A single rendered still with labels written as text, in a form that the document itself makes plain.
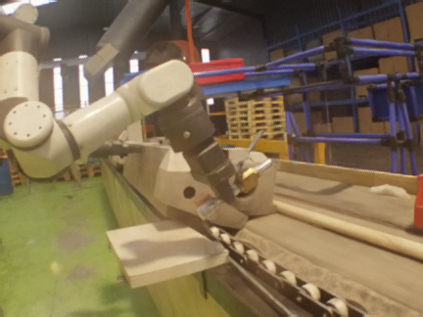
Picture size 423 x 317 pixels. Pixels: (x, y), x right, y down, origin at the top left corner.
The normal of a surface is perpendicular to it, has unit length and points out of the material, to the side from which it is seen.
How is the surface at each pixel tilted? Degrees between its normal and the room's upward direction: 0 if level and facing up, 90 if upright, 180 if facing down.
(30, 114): 56
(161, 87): 83
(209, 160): 90
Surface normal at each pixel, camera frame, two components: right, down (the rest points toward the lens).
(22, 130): 0.29, -0.50
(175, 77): 0.60, -0.08
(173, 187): 0.40, 0.07
